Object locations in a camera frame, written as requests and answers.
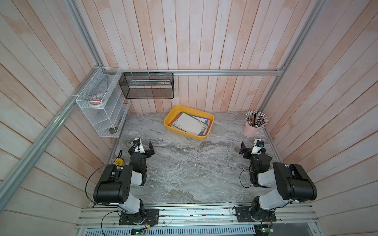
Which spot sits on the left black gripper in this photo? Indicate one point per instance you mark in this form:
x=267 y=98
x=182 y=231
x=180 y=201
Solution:
x=147 y=153

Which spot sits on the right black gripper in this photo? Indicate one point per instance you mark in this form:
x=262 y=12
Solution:
x=243 y=150

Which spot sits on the green floral stationery paper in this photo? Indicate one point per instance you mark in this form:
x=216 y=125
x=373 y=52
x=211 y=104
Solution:
x=189 y=123

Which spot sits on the yellow plastic storage tray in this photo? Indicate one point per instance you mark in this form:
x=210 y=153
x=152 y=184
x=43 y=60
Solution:
x=189 y=122

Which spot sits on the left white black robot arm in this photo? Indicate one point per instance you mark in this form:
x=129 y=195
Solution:
x=114 y=187

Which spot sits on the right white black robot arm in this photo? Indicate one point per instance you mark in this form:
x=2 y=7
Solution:
x=288 y=184

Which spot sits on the pink pencil cup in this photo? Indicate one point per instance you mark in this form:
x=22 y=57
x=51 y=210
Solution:
x=250 y=131

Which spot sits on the yellow tape measure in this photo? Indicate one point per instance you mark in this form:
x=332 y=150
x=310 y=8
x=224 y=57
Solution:
x=119 y=161

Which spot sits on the bundle of pencils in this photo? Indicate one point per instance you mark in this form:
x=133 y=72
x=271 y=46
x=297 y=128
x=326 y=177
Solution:
x=257 y=119

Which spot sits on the tape roll on shelf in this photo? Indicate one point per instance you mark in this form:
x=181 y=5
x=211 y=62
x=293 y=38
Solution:
x=97 y=100

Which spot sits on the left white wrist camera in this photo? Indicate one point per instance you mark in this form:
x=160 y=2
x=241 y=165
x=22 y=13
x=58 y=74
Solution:
x=137 y=146

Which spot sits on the black mesh wall basket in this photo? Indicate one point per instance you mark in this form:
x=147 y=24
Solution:
x=147 y=85

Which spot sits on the white wire wall shelf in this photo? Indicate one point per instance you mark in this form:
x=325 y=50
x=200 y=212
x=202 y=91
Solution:
x=107 y=120

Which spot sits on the horizontal aluminium frame bar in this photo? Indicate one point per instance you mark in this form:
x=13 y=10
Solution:
x=200 y=72

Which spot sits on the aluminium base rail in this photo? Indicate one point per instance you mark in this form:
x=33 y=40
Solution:
x=192 y=215

